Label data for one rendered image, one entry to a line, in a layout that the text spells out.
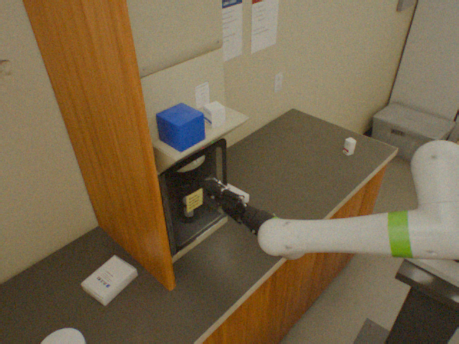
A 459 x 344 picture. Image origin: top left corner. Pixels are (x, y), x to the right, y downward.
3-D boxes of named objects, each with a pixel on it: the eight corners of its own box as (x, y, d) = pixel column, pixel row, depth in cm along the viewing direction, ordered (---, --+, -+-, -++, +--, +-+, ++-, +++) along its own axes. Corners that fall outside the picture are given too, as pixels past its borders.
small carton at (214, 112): (204, 122, 120) (202, 104, 116) (216, 117, 122) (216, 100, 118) (211, 128, 117) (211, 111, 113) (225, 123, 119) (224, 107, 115)
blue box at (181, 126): (159, 140, 112) (155, 114, 106) (184, 127, 118) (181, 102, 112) (181, 153, 106) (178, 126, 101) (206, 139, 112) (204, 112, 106)
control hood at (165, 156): (154, 170, 117) (149, 143, 111) (225, 130, 135) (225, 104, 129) (178, 185, 111) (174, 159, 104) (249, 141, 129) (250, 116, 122)
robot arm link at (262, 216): (260, 228, 119) (259, 246, 125) (282, 209, 126) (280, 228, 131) (246, 218, 122) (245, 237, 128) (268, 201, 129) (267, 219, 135)
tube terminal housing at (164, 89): (133, 232, 160) (87, 56, 112) (190, 196, 178) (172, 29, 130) (171, 264, 146) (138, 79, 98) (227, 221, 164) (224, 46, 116)
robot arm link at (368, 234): (395, 259, 98) (391, 216, 101) (390, 255, 89) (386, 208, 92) (266, 257, 115) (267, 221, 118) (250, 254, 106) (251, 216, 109)
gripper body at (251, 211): (263, 223, 133) (244, 211, 138) (264, 206, 128) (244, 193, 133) (249, 234, 129) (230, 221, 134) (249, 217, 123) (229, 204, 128)
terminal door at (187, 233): (171, 255, 143) (158, 174, 119) (226, 214, 160) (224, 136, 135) (173, 256, 143) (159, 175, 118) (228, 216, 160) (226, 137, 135)
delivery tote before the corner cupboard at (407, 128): (364, 145, 374) (372, 116, 354) (385, 129, 397) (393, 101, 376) (425, 170, 340) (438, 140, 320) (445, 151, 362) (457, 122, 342)
